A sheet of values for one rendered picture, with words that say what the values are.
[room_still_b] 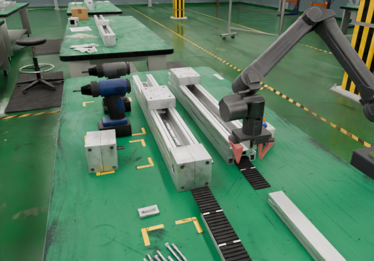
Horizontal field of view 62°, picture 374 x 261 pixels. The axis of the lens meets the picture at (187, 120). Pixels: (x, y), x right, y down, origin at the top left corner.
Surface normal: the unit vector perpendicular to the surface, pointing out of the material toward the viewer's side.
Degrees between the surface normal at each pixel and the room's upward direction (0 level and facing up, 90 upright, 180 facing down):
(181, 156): 0
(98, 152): 90
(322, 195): 0
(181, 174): 90
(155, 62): 90
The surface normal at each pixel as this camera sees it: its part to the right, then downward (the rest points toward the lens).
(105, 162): 0.22, 0.41
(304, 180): 0.00, -0.91
